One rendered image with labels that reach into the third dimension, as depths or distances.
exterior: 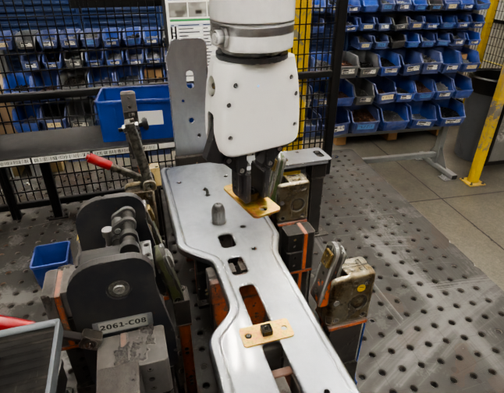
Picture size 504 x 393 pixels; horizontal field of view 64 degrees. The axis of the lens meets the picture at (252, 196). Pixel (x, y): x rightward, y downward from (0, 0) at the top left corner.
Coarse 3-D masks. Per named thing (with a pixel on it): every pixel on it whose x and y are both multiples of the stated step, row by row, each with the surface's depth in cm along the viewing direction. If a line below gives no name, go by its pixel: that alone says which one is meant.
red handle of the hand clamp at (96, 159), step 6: (90, 156) 88; (96, 156) 89; (90, 162) 89; (96, 162) 89; (102, 162) 89; (108, 162) 90; (108, 168) 91; (114, 168) 91; (120, 168) 92; (126, 168) 93; (126, 174) 93; (132, 174) 93; (138, 174) 94; (138, 180) 94
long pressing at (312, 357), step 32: (192, 192) 104; (224, 192) 104; (192, 224) 91; (224, 224) 91; (256, 224) 91; (192, 256) 82; (224, 256) 81; (256, 256) 81; (224, 288) 73; (256, 288) 73; (288, 288) 73; (224, 320) 66; (224, 352) 61; (256, 352) 61; (288, 352) 61; (320, 352) 61; (224, 384) 56; (256, 384) 56; (320, 384) 56; (352, 384) 57
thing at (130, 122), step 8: (128, 120) 88; (144, 120) 88; (120, 128) 88; (128, 128) 87; (136, 128) 87; (144, 128) 89; (128, 136) 88; (136, 136) 88; (136, 144) 89; (136, 152) 90; (144, 152) 94; (144, 160) 91; (144, 168) 92; (144, 176) 93; (152, 176) 97
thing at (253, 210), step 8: (232, 192) 52; (256, 192) 50; (240, 200) 50; (256, 200) 50; (264, 200) 50; (248, 208) 48; (256, 208) 48; (272, 208) 48; (256, 216) 47; (264, 216) 47
